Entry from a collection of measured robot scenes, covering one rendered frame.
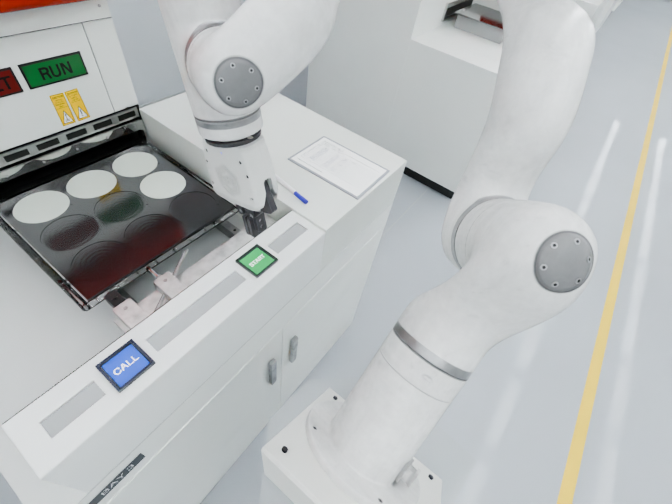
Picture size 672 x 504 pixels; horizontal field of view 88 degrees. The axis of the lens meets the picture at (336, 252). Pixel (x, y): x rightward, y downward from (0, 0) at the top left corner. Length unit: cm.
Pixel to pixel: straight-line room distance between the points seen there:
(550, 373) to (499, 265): 163
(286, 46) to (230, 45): 5
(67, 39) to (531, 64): 86
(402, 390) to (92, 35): 93
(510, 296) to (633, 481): 167
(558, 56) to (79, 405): 73
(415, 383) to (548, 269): 21
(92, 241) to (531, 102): 79
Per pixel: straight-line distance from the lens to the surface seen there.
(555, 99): 50
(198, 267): 78
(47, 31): 99
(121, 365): 61
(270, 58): 38
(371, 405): 51
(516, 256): 41
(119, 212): 91
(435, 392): 49
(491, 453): 172
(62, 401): 62
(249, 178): 49
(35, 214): 97
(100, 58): 104
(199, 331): 61
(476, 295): 43
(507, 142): 50
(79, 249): 86
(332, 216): 76
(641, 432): 218
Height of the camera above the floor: 149
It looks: 49 degrees down
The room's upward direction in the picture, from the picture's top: 12 degrees clockwise
